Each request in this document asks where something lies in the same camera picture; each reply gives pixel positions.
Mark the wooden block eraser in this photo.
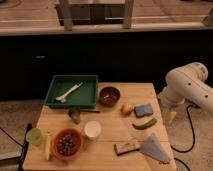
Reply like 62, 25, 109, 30
114, 142, 140, 156

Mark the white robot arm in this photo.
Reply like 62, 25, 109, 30
158, 62, 213, 126

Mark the purple bowl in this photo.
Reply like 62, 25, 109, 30
99, 86, 120, 107

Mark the orange bowl with beads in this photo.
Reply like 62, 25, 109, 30
51, 128, 83, 161

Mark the green chili pepper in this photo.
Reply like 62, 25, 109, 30
132, 118, 157, 130

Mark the blue sponge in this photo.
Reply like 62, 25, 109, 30
134, 104, 153, 118

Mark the grey folded cloth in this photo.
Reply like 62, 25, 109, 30
140, 133, 170, 164

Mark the small orange fruit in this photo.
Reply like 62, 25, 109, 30
121, 103, 133, 116

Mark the white cup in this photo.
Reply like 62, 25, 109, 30
84, 121, 102, 140

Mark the green plastic tray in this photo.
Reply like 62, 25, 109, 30
45, 75, 98, 108

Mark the white plastic fork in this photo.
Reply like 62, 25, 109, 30
55, 82, 83, 103

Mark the yellow banana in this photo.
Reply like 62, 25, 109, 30
45, 132, 52, 161

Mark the green plastic cup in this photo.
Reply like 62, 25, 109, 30
26, 128, 43, 146

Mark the black cable right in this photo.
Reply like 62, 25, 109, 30
170, 103, 201, 154

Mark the wooden stool frame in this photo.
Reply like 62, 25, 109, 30
55, 0, 134, 31

